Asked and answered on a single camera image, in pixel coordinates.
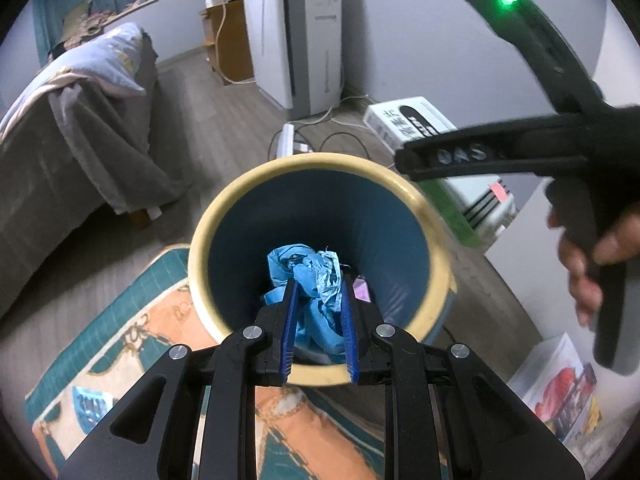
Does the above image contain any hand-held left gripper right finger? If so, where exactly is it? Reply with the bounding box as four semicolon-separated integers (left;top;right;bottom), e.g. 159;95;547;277
341;272;585;480

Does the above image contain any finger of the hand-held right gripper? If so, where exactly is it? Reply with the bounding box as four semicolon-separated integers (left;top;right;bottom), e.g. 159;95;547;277
394;112;591;181

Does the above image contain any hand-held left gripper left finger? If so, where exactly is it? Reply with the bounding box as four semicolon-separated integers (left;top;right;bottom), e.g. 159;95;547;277
57;279;301;480

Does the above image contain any blue wrapper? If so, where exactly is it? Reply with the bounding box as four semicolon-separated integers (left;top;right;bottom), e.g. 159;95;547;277
262;244;351;366

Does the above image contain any yellow-rimmed blue waste bin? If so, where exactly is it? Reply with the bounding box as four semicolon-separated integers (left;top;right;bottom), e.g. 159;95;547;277
187;152;457;387

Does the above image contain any person's right hand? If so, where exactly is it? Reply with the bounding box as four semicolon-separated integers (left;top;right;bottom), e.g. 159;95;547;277
547;205;640;331

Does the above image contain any white box with black print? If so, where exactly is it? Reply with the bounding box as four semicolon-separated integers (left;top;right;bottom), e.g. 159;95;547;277
362;97;458;151

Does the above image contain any teal and orange rug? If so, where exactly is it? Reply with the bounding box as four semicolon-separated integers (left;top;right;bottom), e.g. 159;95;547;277
25;244;396;480

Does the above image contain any white power strip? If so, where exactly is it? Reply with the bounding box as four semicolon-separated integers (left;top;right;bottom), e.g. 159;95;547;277
276;123;313;158

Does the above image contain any shiny blue packet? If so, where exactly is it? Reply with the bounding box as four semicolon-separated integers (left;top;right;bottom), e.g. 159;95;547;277
71;386;115;435

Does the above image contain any white box with red print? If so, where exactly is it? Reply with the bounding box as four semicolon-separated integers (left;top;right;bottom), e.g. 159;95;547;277
507;332;603;443

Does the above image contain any white air purifier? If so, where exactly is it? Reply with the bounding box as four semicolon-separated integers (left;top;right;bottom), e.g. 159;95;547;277
242;0;343;121

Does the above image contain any wooden cabinet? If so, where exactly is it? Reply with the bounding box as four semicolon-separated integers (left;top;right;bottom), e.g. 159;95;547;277
200;0;256;86

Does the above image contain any grey bed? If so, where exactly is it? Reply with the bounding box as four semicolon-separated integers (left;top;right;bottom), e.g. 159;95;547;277
0;35;188;321

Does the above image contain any light blue floral blanket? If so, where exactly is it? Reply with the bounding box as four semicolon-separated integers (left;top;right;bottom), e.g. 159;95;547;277
0;22;147;136

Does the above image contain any clutter on window sill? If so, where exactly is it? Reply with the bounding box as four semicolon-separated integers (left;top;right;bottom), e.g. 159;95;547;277
47;0;161;56

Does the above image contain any black cable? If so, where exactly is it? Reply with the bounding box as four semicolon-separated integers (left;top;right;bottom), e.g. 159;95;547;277
270;131;372;162

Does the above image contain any white cable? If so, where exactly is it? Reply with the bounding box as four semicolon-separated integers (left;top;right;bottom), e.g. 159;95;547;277
292;102;373;127

